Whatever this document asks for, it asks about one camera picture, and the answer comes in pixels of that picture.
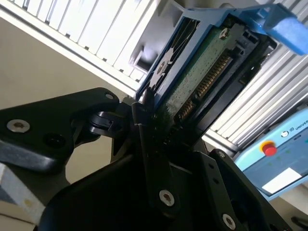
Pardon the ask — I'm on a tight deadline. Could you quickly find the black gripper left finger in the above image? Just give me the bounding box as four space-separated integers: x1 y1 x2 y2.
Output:
0 87 182 219

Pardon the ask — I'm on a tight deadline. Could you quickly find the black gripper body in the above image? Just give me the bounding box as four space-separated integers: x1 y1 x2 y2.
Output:
36 148 292 231

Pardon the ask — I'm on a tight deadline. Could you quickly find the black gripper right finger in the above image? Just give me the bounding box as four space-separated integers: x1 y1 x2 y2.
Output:
166 136 242 231

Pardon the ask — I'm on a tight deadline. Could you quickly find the hard disk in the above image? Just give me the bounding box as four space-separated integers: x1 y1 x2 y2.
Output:
135 2 307 145

